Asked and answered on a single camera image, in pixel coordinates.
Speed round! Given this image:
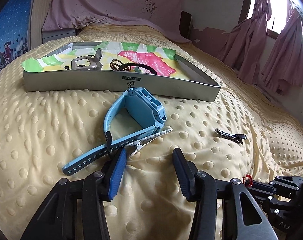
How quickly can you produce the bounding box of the red braided bead bracelet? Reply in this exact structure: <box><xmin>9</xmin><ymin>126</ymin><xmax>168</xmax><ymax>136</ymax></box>
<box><xmin>242</xmin><ymin>174</ymin><xmax>253</xmax><ymax>188</ymax></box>

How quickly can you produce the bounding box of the silver metal hair clip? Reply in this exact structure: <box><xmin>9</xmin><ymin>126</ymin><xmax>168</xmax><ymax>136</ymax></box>
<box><xmin>124</xmin><ymin>126</ymin><xmax>173</xmax><ymax>158</ymax></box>

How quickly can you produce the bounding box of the black hair clip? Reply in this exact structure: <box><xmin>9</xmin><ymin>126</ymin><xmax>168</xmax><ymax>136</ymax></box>
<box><xmin>215</xmin><ymin>128</ymin><xmax>247</xmax><ymax>144</ymax></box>

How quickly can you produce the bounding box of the yellow dotted blanket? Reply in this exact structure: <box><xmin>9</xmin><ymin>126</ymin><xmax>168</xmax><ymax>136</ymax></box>
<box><xmin>0</xmin><ymin>26</ymin><xmax>303</xmax><ymax>239</ymax></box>

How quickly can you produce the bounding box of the pink curtain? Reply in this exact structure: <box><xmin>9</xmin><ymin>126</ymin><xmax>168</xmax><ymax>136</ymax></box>
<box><xmin>262</xmin><ymin>9</ymin><xmax>303</xmax><ymax>95</ymax></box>
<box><xmin>218</xmin><ymin>0</ymin><xmax>272</xmax><ymax>84</ymax></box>

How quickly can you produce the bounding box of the grey cardboard box tray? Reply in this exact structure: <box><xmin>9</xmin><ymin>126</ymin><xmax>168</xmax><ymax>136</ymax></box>
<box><xmin>23</xmin><ymin>52</ymin><xmax>221</xmax><ymax>102</ymax></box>

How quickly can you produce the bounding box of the light blue smart watch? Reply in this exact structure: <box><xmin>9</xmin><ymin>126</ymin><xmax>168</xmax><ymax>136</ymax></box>
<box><xmin>62</xmin><ymin>87</ymin><xmax>167</xmax><ymax>176</ymax></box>

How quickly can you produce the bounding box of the thin metal bangle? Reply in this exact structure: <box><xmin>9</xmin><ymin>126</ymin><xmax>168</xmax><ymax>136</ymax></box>
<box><xmin>110</xmin><ymin>59</ymin><xmax>123</xmax><ymax>71</ymax></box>

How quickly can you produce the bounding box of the colourful painted paper lining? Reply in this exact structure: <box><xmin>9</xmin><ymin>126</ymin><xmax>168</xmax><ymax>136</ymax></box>
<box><xmin>22</xmin><ymin>41</ymin><xmax>190</xmax><ymax>80</ymax></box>

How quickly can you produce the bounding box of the grey bedside cabinet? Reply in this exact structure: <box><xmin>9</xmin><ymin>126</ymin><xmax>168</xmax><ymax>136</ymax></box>
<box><xmin>42</xmin><ymin>29</ymin><xmax>76</xmax><ymax>43</ymax></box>

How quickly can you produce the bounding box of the blue patterned wardrobe cover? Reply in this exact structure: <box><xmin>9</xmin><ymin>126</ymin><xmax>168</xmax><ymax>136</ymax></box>
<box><xmin>0</xmin><ymin>0</ymin><xmax>32</xmax><ymax>72</ymax></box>

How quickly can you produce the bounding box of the pink sheet over headboard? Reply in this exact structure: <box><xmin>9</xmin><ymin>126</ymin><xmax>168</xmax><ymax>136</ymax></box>
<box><xmin>43</xmin><ymin>0</ymin><xmax>187</xmax><ymax>43</ymax></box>

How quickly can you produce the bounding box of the black hair tie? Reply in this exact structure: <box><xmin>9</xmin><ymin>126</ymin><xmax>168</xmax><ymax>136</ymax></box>
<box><xmin>118</xmin><ymin>62</ymin><xmax>157</xmax><ymax>75</ymax></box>

